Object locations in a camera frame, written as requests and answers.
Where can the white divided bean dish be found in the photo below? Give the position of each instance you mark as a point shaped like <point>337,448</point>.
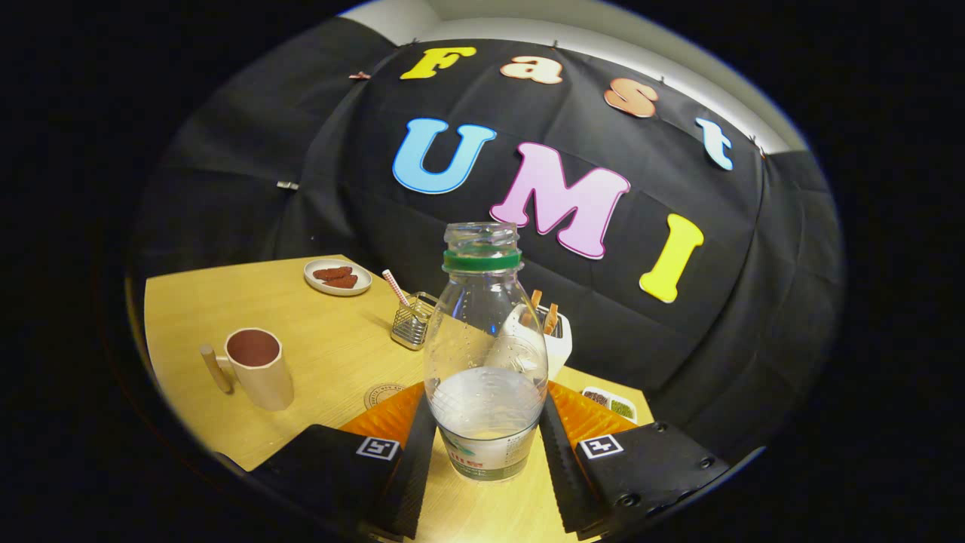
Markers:
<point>611,406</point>

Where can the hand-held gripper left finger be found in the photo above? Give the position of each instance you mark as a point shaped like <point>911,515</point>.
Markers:
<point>418,475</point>

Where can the white toaster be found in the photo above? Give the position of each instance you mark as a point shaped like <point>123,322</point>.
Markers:
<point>559,353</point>

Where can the red striped straw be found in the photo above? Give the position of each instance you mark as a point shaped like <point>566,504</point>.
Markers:
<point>394,286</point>

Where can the white round plate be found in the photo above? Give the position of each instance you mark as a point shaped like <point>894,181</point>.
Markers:
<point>362,280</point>

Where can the red-brown sausage piece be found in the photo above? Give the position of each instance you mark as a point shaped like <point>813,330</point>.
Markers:
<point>343,282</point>
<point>332,273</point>

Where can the black backdrop cloth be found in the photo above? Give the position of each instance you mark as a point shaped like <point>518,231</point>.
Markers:
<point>678,354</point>

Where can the bread slice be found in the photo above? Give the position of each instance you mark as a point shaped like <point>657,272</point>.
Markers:
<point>552,318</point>
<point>536,299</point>

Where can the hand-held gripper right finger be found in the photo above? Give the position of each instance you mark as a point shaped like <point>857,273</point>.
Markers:
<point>562,475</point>

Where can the wooden table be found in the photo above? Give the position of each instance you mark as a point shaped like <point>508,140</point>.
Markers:
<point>317,339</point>

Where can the clear plastic juice bottle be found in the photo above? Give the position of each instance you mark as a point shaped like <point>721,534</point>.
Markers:
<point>486,422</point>

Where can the round cork coaster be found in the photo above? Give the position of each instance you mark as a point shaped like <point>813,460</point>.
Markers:
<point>381,396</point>

